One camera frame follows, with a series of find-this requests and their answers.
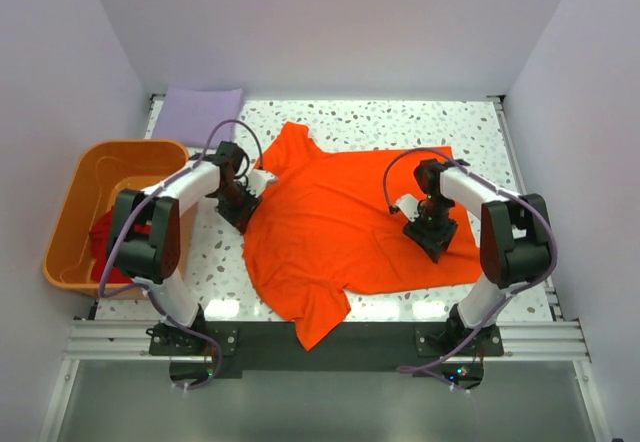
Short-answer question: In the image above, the orange t-shirt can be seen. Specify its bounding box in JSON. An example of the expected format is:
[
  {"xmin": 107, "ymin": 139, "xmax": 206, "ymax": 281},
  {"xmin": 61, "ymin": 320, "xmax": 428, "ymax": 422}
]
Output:
[{"xmin": 243, "ymin": 122, "xmax": 481, "ymax": 351}]

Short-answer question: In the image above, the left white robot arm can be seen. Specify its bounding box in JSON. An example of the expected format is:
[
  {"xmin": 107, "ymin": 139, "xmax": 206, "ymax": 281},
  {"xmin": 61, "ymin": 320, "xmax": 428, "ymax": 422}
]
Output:
[{"xmin": 99, "ymin": 142, "xmax": 277, "ymax": 355}]

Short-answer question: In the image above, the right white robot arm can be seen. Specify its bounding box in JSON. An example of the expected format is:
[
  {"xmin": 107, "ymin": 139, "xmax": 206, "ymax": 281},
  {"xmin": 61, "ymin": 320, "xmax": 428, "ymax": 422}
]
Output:
[{"xmin": 395, "ymin": 159, "xmax": 557, "ymax": 355}]

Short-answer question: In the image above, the folded lavender t-shirt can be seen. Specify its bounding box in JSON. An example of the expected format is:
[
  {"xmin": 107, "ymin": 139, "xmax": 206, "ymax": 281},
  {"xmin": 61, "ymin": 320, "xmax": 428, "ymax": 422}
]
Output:
[{"xmin": 151, "ymin": 87, "xmax": 244, "ymax": 148}]

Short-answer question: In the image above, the red t-shirt in basket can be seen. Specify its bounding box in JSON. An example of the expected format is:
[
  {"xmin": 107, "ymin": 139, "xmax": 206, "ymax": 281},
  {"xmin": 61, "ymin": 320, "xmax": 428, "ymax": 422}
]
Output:
[{"xmin": 88, "ymin": 209, "xmax": 151, "ymax": 286}]

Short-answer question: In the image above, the orange plastic basket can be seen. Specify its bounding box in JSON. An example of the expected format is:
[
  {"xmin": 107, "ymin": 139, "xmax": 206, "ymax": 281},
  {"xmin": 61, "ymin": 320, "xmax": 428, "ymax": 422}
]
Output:
[{"xmin": 43, "ymin": 139, "xmax": 190, "ymax": 298}]

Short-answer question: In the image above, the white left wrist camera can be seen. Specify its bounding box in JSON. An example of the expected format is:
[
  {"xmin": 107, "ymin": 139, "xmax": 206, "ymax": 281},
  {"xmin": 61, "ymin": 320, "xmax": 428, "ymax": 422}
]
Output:
[{"xmin": 247, "ymin": 169, "xmax": 278, "ymax": 197}]

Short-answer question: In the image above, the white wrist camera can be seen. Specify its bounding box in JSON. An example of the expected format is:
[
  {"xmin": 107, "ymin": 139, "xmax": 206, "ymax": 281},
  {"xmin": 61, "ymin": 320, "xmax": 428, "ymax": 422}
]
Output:
[
  {"xmin": 247, "ymin": 169, "xmax": 278, "ymax": 197},
  {"xmin": 393, "ymin": 194, "xmax": 419, "ymax": 222}
]

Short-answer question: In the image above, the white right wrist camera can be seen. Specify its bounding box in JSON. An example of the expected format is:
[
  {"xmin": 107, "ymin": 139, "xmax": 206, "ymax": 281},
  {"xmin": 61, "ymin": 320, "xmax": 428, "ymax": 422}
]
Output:
[{"xmin": 393, "ymin": 194, "xmax": 419, "ymax": 222}]

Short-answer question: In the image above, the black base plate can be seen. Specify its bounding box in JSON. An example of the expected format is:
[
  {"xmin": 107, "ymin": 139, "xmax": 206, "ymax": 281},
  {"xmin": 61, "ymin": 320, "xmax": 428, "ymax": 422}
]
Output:
[{"xmin": 148, "ymin": 319, "xmax": 504, "ymax": 382}]

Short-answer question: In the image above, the aluminium front rail frame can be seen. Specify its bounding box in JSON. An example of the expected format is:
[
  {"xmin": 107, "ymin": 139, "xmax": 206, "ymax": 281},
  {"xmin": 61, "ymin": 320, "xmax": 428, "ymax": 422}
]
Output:
[{"xmin": 41, "ymin": 319, "xmax": 613, "ymax": 441}]

